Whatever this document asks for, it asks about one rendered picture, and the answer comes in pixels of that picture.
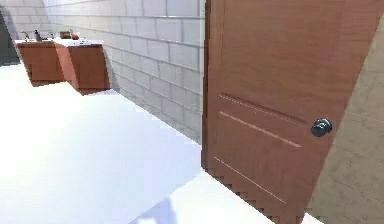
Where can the brown cabinet with white top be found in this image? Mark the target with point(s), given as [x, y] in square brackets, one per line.
[85, 66]

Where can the dark round door knob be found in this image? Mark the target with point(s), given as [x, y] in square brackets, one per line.
[320, 127]

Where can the brown cake with sprinkles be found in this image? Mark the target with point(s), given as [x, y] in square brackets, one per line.
[65, 34]

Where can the brown wooden room door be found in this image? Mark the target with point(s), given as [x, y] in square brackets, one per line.
[266, 83]

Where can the grey sink faucet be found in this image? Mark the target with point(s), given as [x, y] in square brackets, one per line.
[25, 34]

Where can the red apple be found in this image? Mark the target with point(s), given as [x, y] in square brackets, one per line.
[75, 36]

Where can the brown cabinet with sink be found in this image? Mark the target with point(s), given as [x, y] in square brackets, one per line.
[41, 63]

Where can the dark soap bottle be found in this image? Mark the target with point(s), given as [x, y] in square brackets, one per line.
[37, 36]

